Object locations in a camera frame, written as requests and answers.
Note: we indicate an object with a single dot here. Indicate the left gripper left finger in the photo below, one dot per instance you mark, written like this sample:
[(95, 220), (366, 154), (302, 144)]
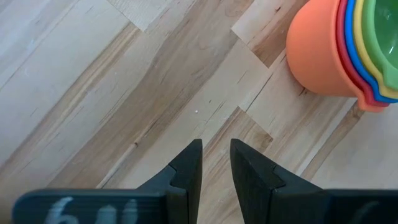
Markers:
[(124, 205)]

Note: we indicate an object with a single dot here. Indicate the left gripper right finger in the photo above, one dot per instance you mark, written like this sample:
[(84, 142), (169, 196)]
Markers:
[(295, 202)]

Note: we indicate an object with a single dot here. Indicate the blue measuring cup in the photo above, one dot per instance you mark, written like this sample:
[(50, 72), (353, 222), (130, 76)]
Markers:
[(350, 49)]

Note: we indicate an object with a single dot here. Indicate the yellow measuring cup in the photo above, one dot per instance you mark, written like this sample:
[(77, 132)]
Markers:
[(359, 40)]

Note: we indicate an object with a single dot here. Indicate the green measuring cup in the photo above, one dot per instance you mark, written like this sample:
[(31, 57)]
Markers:
[(382, 34)]

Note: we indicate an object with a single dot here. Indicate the orange measuring cup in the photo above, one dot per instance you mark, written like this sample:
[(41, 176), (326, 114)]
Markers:
[(314, 49)]

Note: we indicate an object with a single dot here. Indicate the red measuring cup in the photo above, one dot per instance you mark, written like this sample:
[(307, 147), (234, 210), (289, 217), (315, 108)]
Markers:
[(342, 53)]

